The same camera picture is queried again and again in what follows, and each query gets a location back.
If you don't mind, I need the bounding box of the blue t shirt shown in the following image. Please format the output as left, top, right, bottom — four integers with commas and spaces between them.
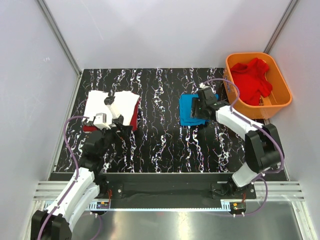
179, 94, 209, 127

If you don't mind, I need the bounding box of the white t shirt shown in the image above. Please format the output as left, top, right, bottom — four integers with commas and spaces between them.
83, 90, 140, 126

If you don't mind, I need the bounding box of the bright red t shirt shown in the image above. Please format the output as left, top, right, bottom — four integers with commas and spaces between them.
230, 58, 273, 106

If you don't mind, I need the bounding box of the orange plastic basket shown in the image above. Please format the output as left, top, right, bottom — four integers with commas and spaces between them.
223, 52, 292, 119

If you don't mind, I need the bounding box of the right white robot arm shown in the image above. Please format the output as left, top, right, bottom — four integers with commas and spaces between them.
190, 87, 285, 198

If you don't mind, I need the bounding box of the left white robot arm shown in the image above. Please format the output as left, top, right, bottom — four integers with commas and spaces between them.
30, 122, 133, 240

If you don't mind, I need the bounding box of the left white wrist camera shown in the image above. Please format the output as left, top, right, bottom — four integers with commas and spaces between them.
84, 113, 113, 130

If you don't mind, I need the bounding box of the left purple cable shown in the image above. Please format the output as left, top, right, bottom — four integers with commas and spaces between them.
37, 116, 104, 240

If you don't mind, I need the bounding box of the grey slotted cable duct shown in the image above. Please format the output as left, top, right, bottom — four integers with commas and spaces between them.
44, 200, 247, 213

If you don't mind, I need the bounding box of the left aluminium frame post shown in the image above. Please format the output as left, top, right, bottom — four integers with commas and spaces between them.
34, 0, 83, 77

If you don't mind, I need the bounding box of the aluminium frame post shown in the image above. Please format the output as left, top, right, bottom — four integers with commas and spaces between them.
263, 0, 300, 54
34, 0, 83, 77

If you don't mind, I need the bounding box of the right aluminium frame post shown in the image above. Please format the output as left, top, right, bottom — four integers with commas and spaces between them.
263, 0, 300, 54

